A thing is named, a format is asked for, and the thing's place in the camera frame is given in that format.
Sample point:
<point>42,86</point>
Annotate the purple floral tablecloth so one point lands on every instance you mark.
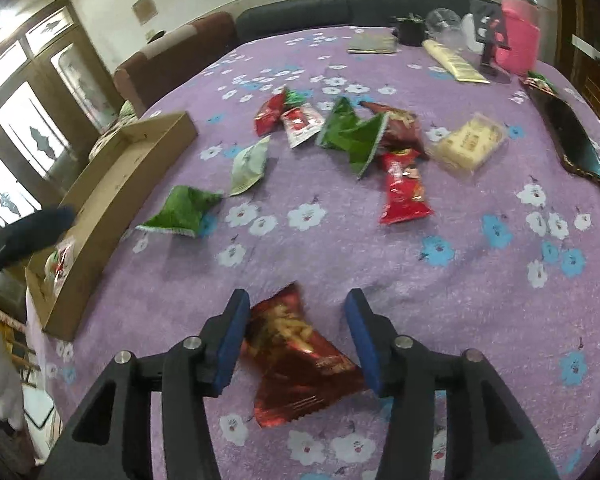
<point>330,250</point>

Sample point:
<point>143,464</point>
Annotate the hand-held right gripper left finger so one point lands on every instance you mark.
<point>228,340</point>

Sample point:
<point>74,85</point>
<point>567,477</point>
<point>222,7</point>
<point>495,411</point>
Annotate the black smartphone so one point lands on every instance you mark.
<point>570,135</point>

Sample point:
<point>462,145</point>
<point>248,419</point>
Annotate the black pot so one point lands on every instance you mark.
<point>410,30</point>

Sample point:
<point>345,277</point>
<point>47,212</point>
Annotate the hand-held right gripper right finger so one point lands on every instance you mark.
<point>364,340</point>

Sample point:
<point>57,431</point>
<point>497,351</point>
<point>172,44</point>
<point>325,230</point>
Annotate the wooden glass door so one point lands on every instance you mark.
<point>35,110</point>

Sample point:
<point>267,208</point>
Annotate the pink sleeved bottle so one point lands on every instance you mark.
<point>519,42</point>

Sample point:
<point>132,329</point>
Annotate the red and green snack packet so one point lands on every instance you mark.
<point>270,112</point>

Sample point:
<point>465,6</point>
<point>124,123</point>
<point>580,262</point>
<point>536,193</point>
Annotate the dark grey sofa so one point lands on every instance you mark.
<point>290,15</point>

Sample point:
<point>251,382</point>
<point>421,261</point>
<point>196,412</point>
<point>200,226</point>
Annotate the brown armchair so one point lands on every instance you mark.
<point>175,55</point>

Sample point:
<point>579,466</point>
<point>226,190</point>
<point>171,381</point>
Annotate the brown red snack packet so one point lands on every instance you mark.
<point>397,122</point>

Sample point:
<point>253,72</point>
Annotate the cardboard box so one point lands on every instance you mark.
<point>115,195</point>

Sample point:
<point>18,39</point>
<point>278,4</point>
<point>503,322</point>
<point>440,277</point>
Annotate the clear plastic cup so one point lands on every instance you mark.
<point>442,27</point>

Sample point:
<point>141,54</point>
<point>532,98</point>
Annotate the bright red snack packet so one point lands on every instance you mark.
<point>402,187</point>

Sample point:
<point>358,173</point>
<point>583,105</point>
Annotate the black phone stand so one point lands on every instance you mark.
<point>490,40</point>

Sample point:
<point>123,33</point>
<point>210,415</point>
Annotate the white and red snack packet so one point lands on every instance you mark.
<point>302,122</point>

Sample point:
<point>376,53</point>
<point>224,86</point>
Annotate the green crumpled snack packet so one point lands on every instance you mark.
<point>180,215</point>

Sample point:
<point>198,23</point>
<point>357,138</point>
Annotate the brown wooden cabinet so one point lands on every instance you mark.
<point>590,60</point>

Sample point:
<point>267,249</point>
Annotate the yellow long packet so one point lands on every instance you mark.
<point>455,62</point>

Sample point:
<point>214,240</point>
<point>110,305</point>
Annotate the wall switch plate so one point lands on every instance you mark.
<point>144,10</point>

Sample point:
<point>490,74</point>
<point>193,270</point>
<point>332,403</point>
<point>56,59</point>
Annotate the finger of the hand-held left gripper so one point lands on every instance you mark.
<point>35,232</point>

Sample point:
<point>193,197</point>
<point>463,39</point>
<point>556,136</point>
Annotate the dark red snack packet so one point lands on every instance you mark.
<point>295,360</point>

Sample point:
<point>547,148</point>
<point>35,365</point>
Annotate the cream wafer snack packet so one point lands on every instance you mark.
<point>467,145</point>

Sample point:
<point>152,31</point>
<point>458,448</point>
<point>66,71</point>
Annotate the small red green candy packet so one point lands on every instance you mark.
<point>541,81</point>

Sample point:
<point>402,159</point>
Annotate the pale green snack packet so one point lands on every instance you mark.
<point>249,166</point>

